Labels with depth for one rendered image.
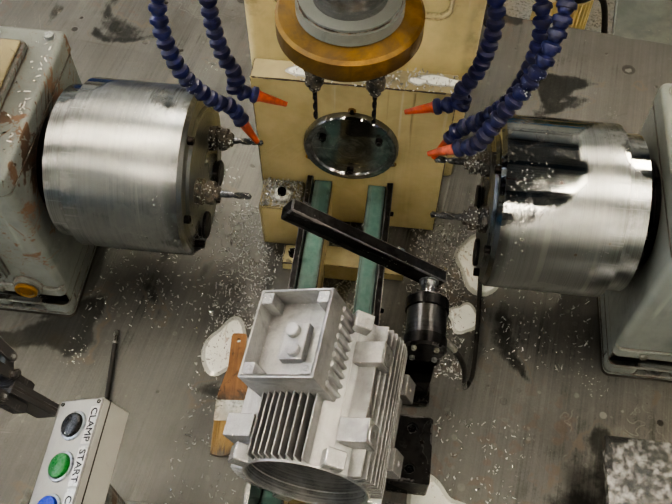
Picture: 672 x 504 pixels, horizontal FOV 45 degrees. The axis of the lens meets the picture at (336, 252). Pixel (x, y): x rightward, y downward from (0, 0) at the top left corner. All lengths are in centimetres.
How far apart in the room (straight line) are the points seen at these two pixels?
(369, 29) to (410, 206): 51
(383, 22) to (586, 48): 91
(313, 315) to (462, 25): 50
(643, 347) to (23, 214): 92
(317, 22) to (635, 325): 63
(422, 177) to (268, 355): 46
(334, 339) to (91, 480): 32
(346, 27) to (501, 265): 39
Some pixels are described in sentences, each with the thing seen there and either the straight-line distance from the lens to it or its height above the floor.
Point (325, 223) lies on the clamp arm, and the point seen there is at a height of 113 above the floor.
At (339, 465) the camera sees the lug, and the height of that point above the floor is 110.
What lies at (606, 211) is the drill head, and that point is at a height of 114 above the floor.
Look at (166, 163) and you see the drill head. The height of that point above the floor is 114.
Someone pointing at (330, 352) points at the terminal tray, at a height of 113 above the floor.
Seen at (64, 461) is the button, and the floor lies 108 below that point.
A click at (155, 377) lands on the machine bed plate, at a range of 134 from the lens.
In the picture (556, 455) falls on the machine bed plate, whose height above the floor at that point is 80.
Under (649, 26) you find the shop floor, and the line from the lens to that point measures 318.
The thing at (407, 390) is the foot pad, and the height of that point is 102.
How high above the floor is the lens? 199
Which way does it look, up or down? 58 degrees down
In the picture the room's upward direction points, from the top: straight up
